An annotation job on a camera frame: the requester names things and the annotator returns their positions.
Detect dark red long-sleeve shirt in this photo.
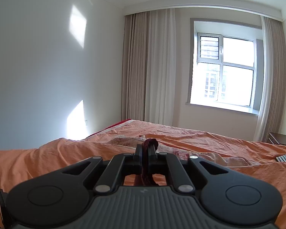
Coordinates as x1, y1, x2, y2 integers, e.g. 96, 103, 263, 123
140, 139, 158, 187

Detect floral patterned quilt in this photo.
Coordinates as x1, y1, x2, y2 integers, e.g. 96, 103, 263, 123
108, 136, 253, 167

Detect red blanket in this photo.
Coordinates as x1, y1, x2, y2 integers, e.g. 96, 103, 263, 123
103, 119, 131, 131

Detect white framed window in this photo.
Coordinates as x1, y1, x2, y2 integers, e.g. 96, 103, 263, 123
187, 18, 264, 115

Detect beige right curtain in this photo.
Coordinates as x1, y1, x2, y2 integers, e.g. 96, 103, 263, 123
253, 17, 286, 142

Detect beige curtain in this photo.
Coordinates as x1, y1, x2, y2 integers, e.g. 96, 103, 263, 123
121, 9, 177, 126
253, 17, 286, 142

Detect beige left curtain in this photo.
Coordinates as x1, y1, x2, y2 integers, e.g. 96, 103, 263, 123
121, 9, 177, 126

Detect dark wooden nightstand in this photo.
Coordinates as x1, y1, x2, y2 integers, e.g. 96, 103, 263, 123
267, 132, 286, 145

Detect orange bed sheet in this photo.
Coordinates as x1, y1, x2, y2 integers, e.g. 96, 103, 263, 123
0, 120, 286, 228

